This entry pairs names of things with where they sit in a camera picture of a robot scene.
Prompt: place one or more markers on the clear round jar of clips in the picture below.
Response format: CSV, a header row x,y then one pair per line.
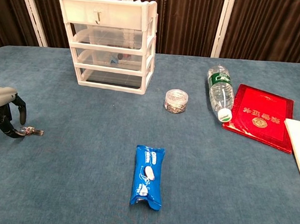
x,y
176,100

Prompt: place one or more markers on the blue cookie snack packet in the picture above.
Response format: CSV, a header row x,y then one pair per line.
x,y
148,178

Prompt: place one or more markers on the dark brown pleated curtain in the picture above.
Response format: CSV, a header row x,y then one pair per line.
x,y
188,21

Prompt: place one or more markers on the white plastic drawer unit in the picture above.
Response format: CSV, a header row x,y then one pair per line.
x,y
108,15

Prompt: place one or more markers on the clear water bottle green label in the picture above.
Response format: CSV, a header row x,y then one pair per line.
x,y
220,90

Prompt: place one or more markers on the red certificate folder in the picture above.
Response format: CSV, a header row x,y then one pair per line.
x,y
262,118

